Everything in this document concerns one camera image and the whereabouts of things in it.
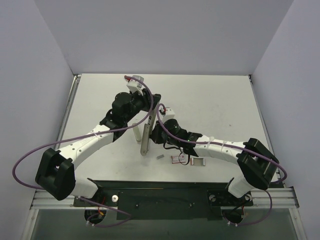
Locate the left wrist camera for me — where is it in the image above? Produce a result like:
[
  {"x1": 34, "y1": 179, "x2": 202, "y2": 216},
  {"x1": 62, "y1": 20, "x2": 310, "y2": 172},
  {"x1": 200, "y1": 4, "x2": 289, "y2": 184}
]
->
[{"x1": 124, "y1": 75, "x2": 144, "y2": 95}]

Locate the olive green stapler cover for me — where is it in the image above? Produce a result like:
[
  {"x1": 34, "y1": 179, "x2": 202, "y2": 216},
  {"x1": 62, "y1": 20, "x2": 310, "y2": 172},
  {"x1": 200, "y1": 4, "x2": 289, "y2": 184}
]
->
[{"x1": 132, "y1": 125, "x2": 142, "y2": 143}]

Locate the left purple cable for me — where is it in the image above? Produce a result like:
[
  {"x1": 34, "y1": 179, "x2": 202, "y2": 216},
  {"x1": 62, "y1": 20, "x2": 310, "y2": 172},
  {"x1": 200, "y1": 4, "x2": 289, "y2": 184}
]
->
[{"x1": 12, "y1": 74, "x2": 157, "y2": 228}]

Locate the red white staple box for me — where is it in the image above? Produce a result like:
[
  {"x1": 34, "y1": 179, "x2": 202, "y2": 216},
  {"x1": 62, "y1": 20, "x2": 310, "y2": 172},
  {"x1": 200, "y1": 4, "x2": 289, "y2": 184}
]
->
[{"x1": 171, "y1": 154, "x2": 188, "y2": 164}]

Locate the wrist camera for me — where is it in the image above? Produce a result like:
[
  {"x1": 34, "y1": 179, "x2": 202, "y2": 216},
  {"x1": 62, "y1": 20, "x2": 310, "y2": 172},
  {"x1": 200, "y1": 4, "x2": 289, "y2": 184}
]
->
[
  {"x1": 160, "y1": 107, "x2": 175, "y2": 124},
  {"x1": 124, "y1": 75, "x2": 144, "y2": 95}
]

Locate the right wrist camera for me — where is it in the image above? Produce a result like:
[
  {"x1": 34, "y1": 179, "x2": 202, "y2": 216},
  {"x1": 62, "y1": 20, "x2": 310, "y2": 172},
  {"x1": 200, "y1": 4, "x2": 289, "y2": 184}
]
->
[{"x1": 160, "y1": 107, "x2": 175, "y2": 124}]

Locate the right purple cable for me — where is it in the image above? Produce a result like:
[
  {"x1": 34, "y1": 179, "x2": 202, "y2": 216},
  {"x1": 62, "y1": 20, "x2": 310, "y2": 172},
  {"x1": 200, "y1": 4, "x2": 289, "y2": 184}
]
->
[{"x1": 156, "y1": 103, "x2": 287, "y2": 227}]

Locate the aluminium frame rail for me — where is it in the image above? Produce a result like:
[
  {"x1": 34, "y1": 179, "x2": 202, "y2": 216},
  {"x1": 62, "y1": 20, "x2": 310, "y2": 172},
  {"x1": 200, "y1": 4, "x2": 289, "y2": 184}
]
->
[{"x1": 30, "y1": 187, "x2": 300, "y2": 210}]

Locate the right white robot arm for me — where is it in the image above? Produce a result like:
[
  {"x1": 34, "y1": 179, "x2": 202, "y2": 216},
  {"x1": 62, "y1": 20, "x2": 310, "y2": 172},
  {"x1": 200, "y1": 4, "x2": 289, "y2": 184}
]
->
[{"x1": 150, "y1": 119, "x2": 279, "y2": 205}]

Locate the purple cable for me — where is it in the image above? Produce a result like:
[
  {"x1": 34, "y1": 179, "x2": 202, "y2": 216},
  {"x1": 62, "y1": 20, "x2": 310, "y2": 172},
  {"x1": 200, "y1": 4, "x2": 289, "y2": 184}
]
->
[
  {"x1": 12, "y1": 74, "x2": 157, "y2": 228},
  {"x1": 156, "y1": 103, "x2": 287, "y2": 227}
]

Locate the grey staple strip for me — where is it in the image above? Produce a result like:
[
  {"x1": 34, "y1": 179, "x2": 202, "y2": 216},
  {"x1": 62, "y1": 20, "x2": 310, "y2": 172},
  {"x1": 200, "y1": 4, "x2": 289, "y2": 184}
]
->
[{"x1": 156, "y1": 154, "x2": 165, "y2": 160}]

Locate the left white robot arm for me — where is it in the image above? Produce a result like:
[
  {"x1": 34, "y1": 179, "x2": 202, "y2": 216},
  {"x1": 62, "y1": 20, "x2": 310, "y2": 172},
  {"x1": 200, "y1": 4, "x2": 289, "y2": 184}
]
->
[{"x1": 35, "y1": 89, "x2": 161, "y2": 206}]

